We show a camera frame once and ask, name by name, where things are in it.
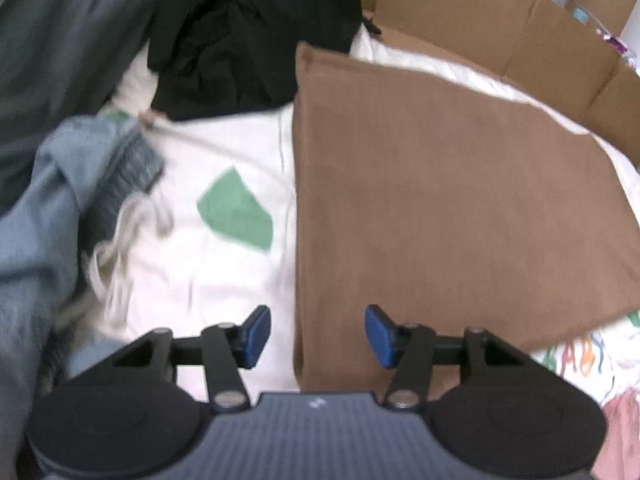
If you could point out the dark grey garment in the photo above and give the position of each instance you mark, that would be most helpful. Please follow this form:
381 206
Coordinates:
65 50

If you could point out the black garment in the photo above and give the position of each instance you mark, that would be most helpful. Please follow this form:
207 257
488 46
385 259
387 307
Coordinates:
240 45

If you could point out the brown t-shirt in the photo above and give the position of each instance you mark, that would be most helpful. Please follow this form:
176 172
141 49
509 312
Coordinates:
440 200

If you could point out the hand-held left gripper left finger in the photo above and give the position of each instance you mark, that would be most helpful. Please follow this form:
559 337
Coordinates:
257 332

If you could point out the brown cardboard sheet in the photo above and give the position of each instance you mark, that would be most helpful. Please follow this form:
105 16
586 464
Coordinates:
475 15

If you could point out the white printed bedsheet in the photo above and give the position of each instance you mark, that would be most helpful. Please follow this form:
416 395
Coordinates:
220 270

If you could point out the light blue jeans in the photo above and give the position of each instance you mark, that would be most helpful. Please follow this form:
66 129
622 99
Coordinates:
35 240

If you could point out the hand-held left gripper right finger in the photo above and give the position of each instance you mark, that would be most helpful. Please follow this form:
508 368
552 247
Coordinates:
380 335

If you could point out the pink cloth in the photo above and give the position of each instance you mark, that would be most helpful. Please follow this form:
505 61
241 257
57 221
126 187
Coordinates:
622 435

